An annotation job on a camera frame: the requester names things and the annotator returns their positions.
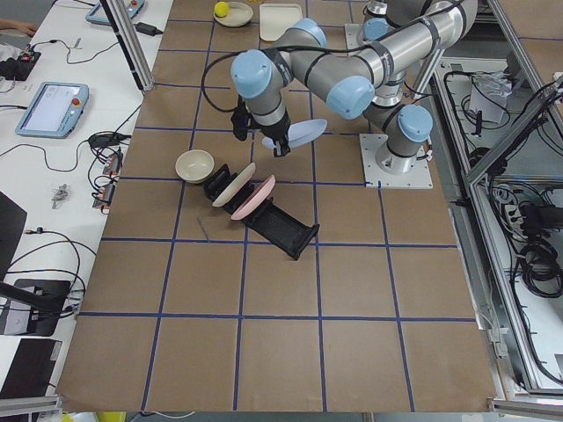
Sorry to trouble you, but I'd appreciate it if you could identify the teach pendant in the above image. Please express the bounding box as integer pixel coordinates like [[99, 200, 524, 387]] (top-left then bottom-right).
[[85, 0, 149, 25], [15, 82, 90, 139]]

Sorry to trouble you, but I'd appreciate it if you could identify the black power adapter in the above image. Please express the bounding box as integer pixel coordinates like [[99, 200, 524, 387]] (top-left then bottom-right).
[[135, 22, 164, 36]]

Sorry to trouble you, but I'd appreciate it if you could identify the aluminium frame post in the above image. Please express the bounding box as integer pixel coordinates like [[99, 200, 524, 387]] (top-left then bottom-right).
[[100, 0, 155, 92]]

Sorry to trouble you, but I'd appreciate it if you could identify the yellow lemon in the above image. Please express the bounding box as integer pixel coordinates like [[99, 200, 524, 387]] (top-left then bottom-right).
[[214, 1, 230, 18]]

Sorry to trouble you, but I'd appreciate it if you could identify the blue plate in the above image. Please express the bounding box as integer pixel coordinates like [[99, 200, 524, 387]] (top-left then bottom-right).
[[262, 119, 327, 150]]

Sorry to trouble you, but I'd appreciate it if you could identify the black monitor stand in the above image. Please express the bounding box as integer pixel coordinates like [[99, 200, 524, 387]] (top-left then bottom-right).
[[1, 279, 70, 337]]

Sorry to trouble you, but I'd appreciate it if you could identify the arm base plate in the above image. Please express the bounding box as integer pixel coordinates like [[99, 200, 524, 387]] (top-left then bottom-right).
[[359, 134, 434, 190], [344, 24, 372, 56]]

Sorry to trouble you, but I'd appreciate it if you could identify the cream bowl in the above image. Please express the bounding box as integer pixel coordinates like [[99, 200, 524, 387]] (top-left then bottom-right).
[[175, 149, 215, 184]]

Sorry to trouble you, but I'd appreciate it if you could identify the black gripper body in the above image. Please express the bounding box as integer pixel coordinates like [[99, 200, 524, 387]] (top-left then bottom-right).
[[230, 103, 290, 145]]

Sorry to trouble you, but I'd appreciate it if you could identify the far teach pendant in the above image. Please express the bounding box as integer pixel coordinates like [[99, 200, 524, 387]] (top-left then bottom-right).
[[85, 0, 149, 25]]

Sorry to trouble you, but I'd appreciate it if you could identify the cream plate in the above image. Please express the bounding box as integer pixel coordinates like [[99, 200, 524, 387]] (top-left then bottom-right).
[[212, 163, 256, 207]]

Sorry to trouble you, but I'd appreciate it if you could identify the near teach pendant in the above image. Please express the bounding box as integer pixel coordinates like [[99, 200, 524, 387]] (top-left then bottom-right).
[[15, 82, 90, 139]]

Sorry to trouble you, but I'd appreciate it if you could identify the cream oval dish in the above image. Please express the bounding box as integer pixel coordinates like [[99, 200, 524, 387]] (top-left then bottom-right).
[[214, 1, 253, 27]]

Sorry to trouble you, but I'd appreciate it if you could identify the cream tray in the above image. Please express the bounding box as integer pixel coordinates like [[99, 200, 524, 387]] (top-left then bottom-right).
[[259, 4, 303, 42]]

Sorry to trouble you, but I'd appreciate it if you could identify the pink plate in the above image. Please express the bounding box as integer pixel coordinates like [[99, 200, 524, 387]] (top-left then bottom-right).
[[230, 175, 276, 221]]

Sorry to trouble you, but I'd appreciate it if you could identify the black dish rack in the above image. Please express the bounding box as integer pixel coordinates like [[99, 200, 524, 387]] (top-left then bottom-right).
[[203, 164, 319, 260]]

